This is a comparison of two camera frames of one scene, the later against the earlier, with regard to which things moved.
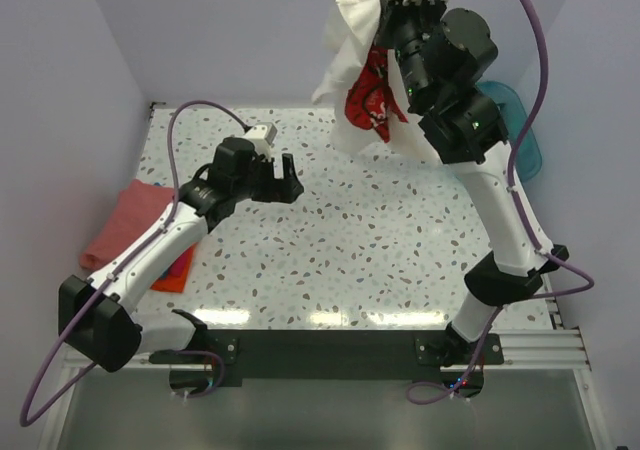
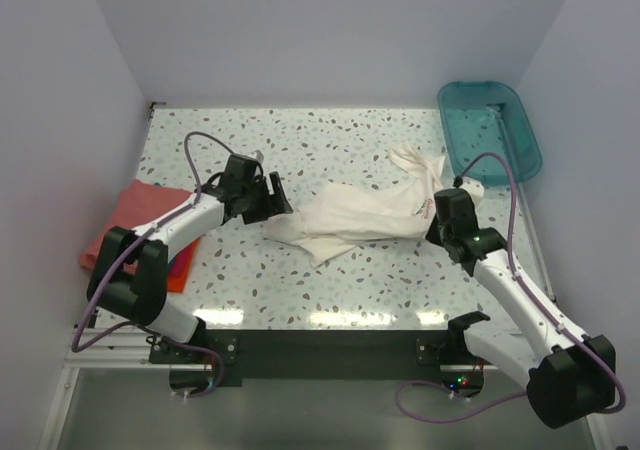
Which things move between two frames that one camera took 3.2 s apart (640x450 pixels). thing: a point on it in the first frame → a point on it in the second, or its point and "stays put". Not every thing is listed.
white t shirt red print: [361, 77] → [396, 203]
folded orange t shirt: [174, 277] stays put
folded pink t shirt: [135, 209] stays put
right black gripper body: [415, 20] → [437, 231]
